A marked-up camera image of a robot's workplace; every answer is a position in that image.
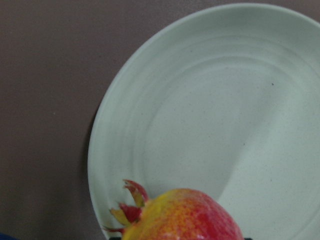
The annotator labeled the green plate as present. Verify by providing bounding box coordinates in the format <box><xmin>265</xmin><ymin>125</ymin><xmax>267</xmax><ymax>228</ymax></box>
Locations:
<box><xmin>88</xmin><ymin>3</ymin><xmax>320</xmax><ymax>240</ymax></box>

